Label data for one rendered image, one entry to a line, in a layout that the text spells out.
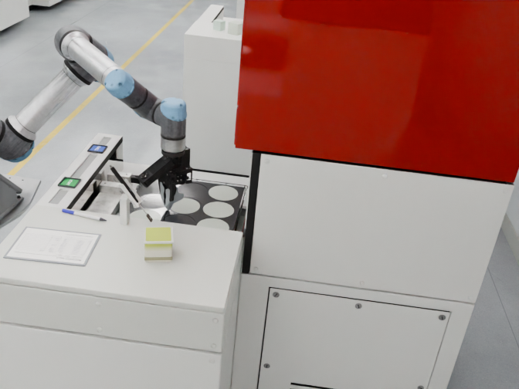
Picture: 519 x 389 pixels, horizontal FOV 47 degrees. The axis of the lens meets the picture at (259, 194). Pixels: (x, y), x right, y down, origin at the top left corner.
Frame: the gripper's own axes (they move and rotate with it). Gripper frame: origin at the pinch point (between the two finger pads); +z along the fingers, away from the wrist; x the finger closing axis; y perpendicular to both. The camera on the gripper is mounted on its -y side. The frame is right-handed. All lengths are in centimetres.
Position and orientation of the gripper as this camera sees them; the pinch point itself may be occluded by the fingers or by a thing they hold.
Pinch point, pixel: (165, 206)
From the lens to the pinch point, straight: 193.6
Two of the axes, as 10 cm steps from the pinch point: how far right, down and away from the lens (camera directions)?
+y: 8.0, -2.3, 5.6
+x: -6.0, -4.4, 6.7
